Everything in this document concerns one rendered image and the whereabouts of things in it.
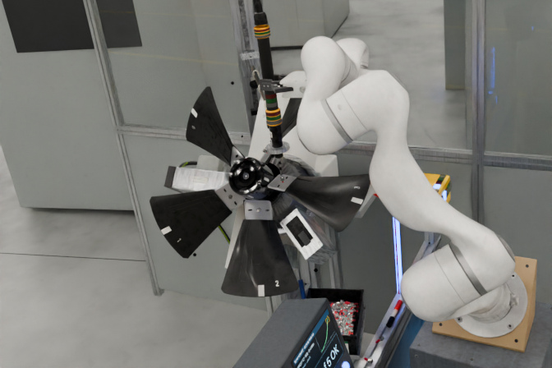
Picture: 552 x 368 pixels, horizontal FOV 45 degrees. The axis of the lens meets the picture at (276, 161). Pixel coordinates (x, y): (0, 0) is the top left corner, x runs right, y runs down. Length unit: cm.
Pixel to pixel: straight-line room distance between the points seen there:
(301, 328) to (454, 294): 30
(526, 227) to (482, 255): 132
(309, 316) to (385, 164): 33
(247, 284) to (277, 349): 70
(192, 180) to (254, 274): 48
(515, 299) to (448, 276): 39
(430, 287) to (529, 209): 130
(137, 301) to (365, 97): 265
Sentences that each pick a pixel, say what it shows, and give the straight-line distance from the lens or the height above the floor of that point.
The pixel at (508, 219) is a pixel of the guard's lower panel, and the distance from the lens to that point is 264.
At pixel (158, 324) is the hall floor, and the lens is 353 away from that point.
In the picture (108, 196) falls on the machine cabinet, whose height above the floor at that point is 16.
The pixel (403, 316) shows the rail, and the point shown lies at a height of 83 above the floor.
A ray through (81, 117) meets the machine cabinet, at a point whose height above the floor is 73.
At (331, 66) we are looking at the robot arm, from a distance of 135.
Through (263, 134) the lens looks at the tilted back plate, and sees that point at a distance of 233.
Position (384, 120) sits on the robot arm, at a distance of 128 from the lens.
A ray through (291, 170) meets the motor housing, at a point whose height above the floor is 117.
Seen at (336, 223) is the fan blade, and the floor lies 113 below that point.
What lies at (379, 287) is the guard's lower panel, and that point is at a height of 32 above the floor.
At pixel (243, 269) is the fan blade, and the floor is 100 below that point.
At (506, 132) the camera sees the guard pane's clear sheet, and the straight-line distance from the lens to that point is 250.
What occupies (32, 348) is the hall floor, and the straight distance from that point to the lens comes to 367.
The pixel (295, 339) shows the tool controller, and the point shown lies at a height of 125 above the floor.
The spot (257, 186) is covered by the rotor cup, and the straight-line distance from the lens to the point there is 195.
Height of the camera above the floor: 206
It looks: 24 degrees down
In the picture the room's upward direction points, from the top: 8 degrees counter-clockwise
